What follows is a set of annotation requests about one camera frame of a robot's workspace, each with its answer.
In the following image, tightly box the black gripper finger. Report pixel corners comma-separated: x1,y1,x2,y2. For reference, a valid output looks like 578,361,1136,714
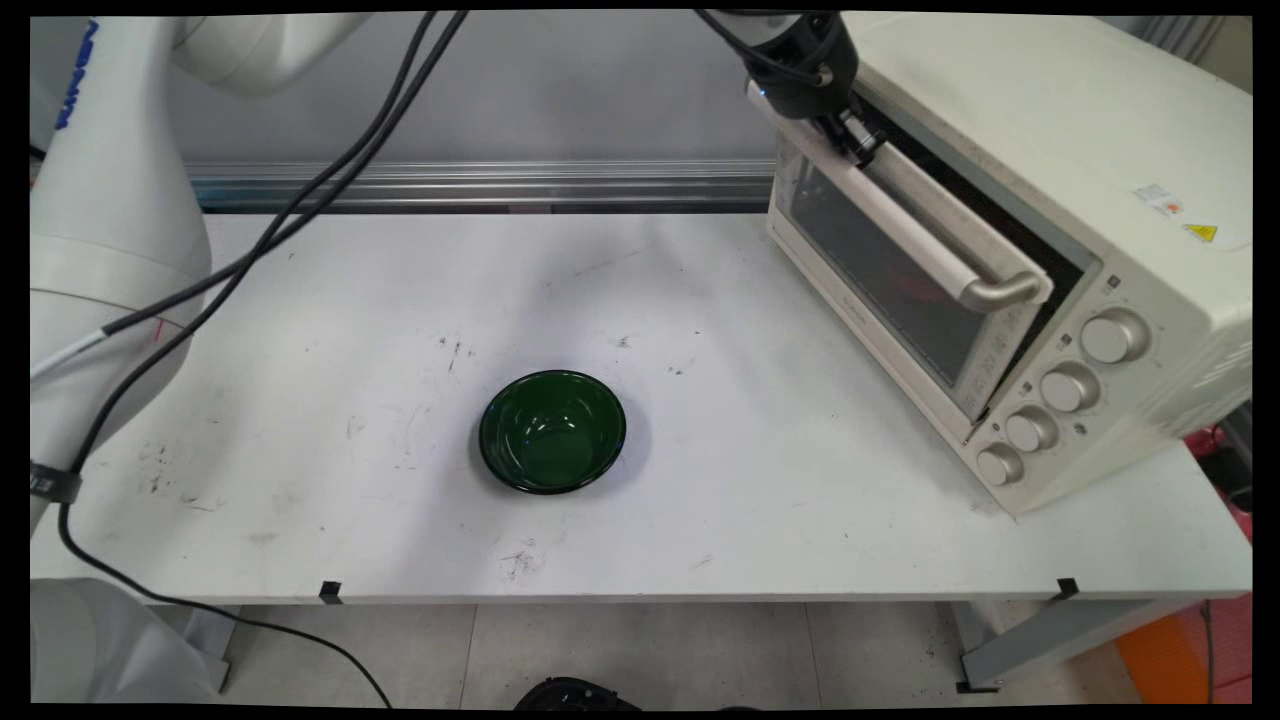
848,106,890,157
820,112,875,168

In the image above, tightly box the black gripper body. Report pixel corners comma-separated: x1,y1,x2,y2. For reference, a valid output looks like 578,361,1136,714
738,12,861,121

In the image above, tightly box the oven door with handle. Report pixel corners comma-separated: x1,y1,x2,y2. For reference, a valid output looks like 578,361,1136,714
747,80,1057,423

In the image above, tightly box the red bowl inside oven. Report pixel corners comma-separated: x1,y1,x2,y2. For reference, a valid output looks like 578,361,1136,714
895,268,963,305

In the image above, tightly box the cream toaster oven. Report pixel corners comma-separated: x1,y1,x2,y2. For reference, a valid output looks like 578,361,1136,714
765,12,1253,517

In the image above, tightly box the white label sticker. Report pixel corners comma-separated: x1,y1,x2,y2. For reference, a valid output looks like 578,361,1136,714
1133,181,1185,217

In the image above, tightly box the large silver oven knob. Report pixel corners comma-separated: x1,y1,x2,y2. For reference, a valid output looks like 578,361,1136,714
1079,310,1149,364

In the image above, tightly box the green glass bowl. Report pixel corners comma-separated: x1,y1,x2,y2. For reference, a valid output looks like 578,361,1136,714
478,369,628,496

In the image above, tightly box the grey table leg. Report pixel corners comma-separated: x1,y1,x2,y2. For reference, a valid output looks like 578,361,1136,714
180,604,243,693
953,596,1203,694

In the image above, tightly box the black object on floor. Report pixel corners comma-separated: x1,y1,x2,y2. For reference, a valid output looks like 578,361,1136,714
513,676,643,712

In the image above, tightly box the red object beside table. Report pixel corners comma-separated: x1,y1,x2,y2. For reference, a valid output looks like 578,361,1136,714
1181,423,1253,705

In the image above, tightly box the aluminium profile rail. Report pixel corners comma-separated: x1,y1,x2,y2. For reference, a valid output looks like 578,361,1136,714
184,157,780,214

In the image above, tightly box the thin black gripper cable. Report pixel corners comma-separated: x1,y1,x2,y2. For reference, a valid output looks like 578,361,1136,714
30,12,441,379

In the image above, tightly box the thick black cable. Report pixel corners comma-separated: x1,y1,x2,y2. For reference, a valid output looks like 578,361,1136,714
56,12,471,709

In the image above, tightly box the black cable strap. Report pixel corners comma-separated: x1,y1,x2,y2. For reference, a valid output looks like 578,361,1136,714
30,461,84,505

